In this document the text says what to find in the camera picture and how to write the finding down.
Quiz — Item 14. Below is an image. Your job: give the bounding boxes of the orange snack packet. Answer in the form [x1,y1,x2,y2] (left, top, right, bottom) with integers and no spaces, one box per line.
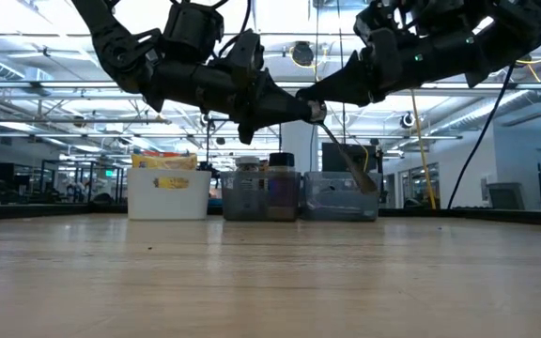
[141,149,185,158]

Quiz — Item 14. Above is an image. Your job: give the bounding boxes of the grey translucent plastic bin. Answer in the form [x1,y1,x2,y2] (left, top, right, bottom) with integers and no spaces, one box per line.
[219,171,301,223]
[301,171,383,223]

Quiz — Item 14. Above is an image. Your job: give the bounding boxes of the grey background bin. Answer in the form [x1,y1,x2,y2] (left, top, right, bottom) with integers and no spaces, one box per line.
[486,181,528,211]

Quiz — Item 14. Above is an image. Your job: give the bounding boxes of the yellow cable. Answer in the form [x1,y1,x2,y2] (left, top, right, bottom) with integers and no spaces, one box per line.
[410,88,439,210]

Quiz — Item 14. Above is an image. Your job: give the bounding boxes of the dark grey metal spoon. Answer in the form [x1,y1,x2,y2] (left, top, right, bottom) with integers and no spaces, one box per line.
[307,100,379,195]

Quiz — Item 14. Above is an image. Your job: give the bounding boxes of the purple-label spice jar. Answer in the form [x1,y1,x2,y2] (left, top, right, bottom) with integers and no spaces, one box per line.
[268,152,297,222]

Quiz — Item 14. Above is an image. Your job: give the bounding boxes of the right arm's black cable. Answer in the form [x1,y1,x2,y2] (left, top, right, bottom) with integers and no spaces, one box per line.
[446,60,517,210]

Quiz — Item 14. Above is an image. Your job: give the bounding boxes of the black aluminium table frame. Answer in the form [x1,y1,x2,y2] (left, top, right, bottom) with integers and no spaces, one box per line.
[0,201,541,229]

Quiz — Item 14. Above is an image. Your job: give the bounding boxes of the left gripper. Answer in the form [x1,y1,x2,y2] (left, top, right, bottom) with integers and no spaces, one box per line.
[143,28,321,145]

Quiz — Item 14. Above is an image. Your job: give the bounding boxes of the black computer monitor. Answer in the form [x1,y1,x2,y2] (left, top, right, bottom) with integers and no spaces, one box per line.
[321,143,379,173]

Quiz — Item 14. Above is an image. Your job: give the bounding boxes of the white plastic bin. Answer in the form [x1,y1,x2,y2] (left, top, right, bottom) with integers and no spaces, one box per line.
[127,167,212,222]

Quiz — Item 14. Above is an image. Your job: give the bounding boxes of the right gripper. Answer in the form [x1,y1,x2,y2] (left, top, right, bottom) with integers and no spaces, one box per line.
[295,0,486,108]

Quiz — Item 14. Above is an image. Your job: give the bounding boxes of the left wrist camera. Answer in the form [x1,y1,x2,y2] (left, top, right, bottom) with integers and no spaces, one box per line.
[162,1,225,63]

